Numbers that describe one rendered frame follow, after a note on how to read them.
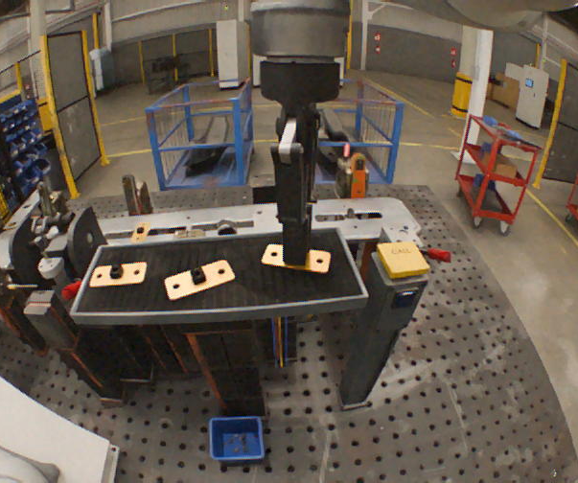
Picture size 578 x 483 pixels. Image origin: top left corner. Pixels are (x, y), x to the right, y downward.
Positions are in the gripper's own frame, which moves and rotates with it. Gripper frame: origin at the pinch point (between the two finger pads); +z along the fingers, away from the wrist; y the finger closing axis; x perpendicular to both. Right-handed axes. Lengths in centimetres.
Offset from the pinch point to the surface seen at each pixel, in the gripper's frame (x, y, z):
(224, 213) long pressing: 24.8, 30.9, 20.1
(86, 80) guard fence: 323, 256, -6
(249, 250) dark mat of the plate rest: 6.5, 0.3, 4.1
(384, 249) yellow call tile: -11.5, 4.6, 4.1
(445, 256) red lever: -22.5, 8.9, 7.0
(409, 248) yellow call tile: -15.3, 5.6, 4.1
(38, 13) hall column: 686, 425, -214
